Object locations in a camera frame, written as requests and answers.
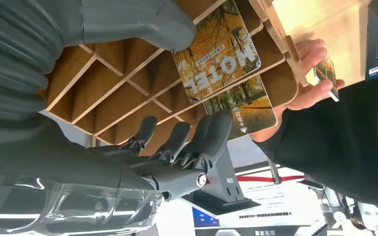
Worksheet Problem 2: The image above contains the wooden slotted card rack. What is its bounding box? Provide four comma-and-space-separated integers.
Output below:
37, 0, 309, 157

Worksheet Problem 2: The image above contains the autumn hotel key card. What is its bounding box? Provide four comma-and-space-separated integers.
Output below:
172, 0, 262, 104

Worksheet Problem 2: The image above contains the autumn tree power card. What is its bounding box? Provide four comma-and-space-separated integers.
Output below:
203, 75, 279, 141

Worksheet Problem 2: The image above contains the clear plastic wrist cover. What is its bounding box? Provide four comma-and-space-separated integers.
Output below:
0, 172, 164, 236

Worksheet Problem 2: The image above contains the ribbed grey right arm sleeve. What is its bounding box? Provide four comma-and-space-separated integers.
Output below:
0, 0, 64, 122

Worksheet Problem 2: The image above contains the red barrier belt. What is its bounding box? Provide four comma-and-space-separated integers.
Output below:
236, 175, 307, 183

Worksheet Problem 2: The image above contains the white printed notice board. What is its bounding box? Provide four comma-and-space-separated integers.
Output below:
192, 168, 327, 229

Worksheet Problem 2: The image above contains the metal barrier post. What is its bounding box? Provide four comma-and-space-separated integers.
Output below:
267, 159, 283, 186

